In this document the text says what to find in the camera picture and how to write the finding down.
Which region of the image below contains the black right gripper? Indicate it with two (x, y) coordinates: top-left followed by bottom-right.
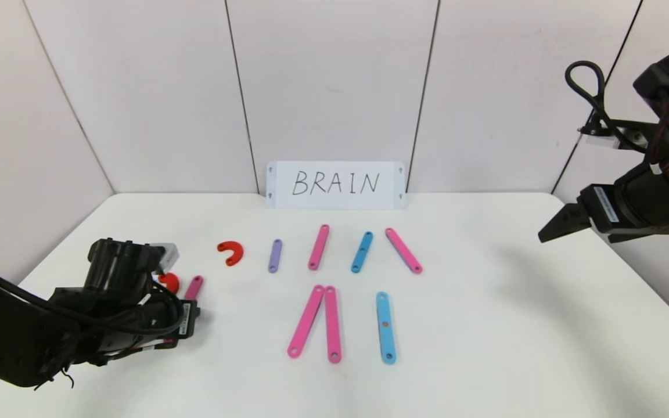
(538, 165), (669, 244)

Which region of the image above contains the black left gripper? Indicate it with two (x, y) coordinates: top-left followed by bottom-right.
(148, 299), (201, 340)

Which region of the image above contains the white BRAIN sign card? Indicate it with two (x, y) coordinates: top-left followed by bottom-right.
(265, 161), (407, 210)

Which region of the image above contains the small red curved piece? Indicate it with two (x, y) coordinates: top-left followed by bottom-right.
(217, 241), (244, 266)

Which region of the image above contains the short blue flat bar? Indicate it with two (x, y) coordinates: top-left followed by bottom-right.
(350, 231), (373, 273)

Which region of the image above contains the long blue flat bar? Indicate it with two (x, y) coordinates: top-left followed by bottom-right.
(376, 291), (398, 366)

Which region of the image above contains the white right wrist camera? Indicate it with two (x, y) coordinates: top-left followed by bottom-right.
(578, 119), (654, 153)

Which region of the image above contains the black looped camera cable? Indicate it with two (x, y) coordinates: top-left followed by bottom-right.
(565, 61), (637, 149)

